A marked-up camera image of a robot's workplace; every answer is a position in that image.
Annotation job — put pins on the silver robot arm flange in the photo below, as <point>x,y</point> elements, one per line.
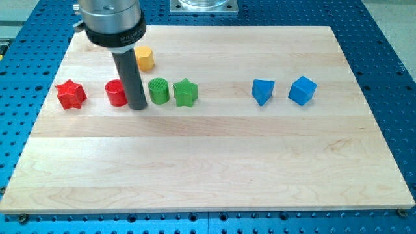
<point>114,24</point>

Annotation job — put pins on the light wooden board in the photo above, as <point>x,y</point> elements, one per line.
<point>226,153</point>

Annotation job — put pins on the green star block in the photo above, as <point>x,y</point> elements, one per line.
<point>185,93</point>

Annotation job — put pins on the green cylinder block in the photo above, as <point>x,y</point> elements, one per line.
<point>159,91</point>

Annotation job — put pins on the blue triangular block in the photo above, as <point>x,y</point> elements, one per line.
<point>262,90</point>

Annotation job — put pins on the yellow hexagon block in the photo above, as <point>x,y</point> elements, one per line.
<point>144,58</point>

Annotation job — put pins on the red cylinder block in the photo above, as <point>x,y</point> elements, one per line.
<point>115,93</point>

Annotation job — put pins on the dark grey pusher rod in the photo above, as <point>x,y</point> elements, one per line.
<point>129,75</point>

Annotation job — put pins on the blue cube block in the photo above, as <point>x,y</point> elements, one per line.
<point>302,90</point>

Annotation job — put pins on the red star block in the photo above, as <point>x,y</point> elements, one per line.
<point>71,94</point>

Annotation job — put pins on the blue perforated table plate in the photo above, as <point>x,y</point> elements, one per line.
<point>34,57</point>

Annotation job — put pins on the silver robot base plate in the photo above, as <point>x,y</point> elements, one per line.
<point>203,6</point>

